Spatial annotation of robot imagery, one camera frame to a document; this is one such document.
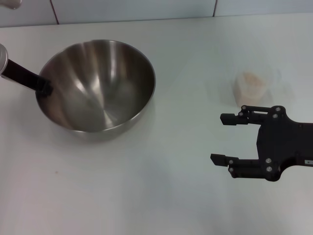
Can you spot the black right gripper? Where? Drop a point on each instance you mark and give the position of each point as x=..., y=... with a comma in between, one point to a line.
x=281, y=142

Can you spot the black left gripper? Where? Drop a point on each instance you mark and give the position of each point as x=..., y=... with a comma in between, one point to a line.
x=22, y=76

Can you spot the clear plastic cup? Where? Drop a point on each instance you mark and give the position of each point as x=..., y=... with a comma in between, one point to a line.
x=252, y=99

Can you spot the stainless steel bowl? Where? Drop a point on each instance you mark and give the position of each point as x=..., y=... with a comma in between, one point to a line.
x=102, y=98

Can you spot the beige rice grains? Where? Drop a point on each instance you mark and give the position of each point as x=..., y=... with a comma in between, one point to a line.
x=250, y=80

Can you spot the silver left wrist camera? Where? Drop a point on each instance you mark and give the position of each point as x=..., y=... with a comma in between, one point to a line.
x=11, y=3

